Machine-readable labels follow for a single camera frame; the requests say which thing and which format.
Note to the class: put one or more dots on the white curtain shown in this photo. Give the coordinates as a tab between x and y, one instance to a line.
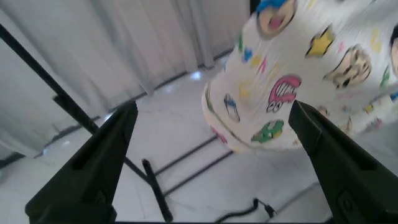
124	40

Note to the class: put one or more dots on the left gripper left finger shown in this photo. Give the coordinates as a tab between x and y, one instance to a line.
90	174

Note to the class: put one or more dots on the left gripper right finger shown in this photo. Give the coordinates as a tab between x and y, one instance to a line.
351	174

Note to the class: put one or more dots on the cream printed garment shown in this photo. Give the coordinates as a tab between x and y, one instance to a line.
298	62

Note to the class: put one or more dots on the black clothes rack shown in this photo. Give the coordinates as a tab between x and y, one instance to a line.
46	79

